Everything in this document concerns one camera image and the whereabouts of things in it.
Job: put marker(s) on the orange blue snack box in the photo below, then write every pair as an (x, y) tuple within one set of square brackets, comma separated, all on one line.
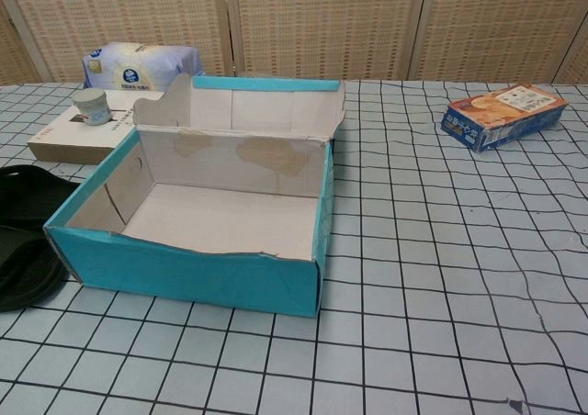
[(505, 112)]

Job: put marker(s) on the black rubber slipper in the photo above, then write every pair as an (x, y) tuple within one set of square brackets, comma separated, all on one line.
[(23, 268), (32, 194)]

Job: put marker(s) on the teal cardboard shoe box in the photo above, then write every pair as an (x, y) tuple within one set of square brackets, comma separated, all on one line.
[(184, 268)]

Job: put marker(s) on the flat white product box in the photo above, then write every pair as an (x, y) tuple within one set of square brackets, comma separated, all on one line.
[(59, 142)]

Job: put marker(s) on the small grey jar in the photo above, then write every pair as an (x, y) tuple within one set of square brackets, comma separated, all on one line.
[(92, 107)]

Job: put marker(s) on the blue checkered tablecloth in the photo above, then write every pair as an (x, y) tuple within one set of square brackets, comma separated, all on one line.
[(413, 250)]

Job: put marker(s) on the beige bamboo folding screen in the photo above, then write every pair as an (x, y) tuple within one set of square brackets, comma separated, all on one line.
[(321, 20)]

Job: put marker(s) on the blue white tissue pack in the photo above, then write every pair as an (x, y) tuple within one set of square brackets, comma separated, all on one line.
[(138, 63)]

